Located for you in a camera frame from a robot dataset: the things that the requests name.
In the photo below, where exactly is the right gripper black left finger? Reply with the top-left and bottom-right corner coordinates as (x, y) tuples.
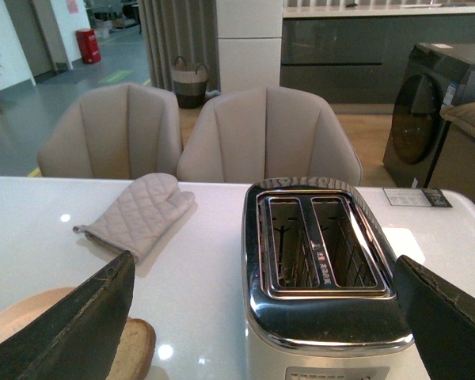
(0, 251), (135, 379)

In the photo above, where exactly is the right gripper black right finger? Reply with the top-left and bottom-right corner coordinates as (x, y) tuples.
(393, 255), (475, 379)

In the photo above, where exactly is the brown bread slice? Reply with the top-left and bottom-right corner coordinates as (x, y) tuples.
(107, 317), (156, 380)

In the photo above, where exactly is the chrome white toaster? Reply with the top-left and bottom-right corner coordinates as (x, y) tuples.
(242, 177), (416, 379)

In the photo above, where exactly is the beige round plate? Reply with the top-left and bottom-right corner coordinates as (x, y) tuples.
(0, 287), (75, 343)

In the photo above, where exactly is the grey quilted oven mitt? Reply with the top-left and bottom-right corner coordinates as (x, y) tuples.
(73, 173), (195, 263)

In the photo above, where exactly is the black white label card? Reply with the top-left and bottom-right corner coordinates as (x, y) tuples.
(382, 188), (452, 208)

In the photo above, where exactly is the beige upholstered chair left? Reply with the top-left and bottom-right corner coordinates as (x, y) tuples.
(37, 82), (182, 179)

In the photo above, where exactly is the beige upholstered chair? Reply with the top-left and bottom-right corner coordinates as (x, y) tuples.
(177, 87), (363, 186)
(37, 82), (182, 179)

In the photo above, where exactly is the beige cushion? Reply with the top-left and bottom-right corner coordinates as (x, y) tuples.
(439, 102), (475, 140)

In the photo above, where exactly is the dark grey washing machine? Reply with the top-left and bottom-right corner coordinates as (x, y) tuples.
(382, 43), (475, 188)

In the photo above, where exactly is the beige upholstered chair right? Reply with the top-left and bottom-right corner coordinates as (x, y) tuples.
(177, 87), (363, 186)

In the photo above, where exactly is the woven laundry basket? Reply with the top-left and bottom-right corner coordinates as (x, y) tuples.
(170, 55), (208, 109)

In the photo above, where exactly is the red bin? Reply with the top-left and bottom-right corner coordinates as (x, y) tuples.
(75, 28), (101, 64)

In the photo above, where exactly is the dark grey counter cabinet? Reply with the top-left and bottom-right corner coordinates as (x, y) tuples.
(280, 9), (475, 105)

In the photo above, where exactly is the grey curtain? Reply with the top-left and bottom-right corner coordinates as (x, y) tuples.
(139, 0), (220, 91)

